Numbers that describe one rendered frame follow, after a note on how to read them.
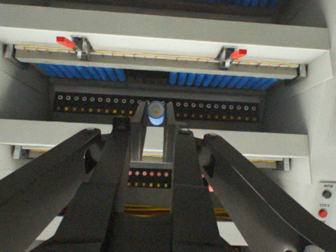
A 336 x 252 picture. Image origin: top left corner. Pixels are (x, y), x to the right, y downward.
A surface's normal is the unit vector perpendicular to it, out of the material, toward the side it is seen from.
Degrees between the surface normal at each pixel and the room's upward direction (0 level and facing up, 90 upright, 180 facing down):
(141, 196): 90
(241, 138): 111
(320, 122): 90
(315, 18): 90
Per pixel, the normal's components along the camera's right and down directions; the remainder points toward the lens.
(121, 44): -0.04, 0.98
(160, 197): 0.04, 0.18
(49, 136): 0.05, -0.18
